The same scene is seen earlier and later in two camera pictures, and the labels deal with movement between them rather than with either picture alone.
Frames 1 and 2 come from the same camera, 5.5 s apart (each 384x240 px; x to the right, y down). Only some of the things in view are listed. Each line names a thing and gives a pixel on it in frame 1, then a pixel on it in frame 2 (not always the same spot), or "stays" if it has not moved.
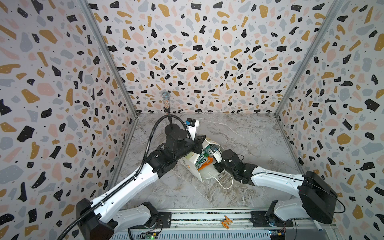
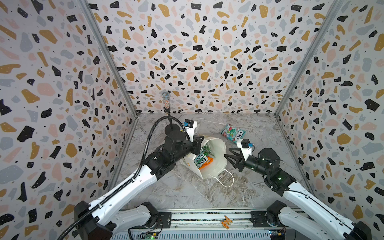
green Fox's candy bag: x=203 y=157 stays
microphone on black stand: x=166 y=96 stays
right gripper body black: x=220 y=162 -> x=240 y=162
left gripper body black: x=189 y=147 stays
